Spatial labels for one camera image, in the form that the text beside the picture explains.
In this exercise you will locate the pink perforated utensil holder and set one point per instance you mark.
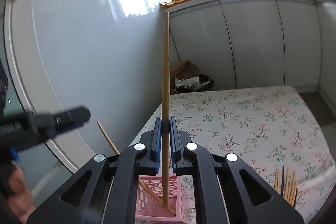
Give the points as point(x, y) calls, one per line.
point(181, 206)

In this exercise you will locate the floral tablecloth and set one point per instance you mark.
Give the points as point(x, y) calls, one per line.
point(270, 128)

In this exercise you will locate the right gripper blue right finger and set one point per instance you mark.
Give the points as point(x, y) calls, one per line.
point(174, 144)

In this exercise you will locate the brown paper bag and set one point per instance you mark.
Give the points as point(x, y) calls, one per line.
point(184, 70)

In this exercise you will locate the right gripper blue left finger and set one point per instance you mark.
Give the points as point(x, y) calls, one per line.
point(155, 148)

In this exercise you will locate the person's left hand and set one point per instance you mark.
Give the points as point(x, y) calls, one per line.
point(20, 202)

